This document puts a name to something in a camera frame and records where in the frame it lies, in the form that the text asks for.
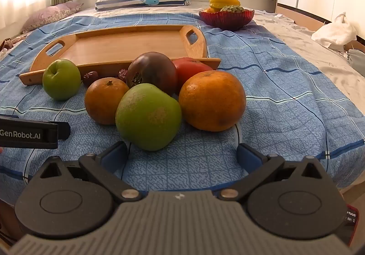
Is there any pink crumpled cloth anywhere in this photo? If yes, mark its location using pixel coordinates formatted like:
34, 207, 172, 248
0, 39, 15, 54

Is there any large green apple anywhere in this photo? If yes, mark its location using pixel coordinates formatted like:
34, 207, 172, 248
115, 83, 182, 151

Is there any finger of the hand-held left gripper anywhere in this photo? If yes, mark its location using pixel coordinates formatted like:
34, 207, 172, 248
56, 122, 71, 140

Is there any green sugar apple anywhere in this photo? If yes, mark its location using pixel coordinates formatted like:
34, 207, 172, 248
220, 5, 246, 13

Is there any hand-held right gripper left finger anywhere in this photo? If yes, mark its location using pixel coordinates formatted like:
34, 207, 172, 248
37, 142, 141, 203

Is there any blue plaid sheet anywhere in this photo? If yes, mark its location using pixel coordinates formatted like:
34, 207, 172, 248
0, 13, 365, 207

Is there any dark purple tomato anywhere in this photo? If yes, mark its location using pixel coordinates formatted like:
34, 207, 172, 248
126, 52, 178, 96

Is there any small green apple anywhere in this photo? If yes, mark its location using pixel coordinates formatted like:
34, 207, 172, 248
42, 59, 82, 101

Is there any white plastic bag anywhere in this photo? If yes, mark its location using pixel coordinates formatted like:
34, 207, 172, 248
311, 12, 360, 52

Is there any red packet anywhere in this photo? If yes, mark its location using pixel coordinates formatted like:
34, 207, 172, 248
344, 204, 360, 228

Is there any red tomato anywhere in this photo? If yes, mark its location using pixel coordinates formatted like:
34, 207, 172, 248
172, 57, 214, 93

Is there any small orange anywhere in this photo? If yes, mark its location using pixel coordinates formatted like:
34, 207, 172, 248
84, 77, 130, 125

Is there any grey blue bag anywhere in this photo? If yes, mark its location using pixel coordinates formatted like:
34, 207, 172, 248
346, 48, 365, 75

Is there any purple floral pillow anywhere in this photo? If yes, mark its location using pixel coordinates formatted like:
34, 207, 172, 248
21, 2, 84, 34

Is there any red glass bowl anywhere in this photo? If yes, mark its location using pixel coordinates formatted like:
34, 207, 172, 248
199, 9, 255, 31

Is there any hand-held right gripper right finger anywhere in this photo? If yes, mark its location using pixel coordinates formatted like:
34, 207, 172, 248
218, 143, 327, 203

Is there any wooden tray with handles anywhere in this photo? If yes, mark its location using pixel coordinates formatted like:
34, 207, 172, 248
19, 25, 221, 86

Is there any large orange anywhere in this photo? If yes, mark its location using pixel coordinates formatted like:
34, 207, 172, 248
178, 70, 246, 132

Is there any yellow starfruit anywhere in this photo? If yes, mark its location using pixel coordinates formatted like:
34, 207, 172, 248
209, 0, 241, 10

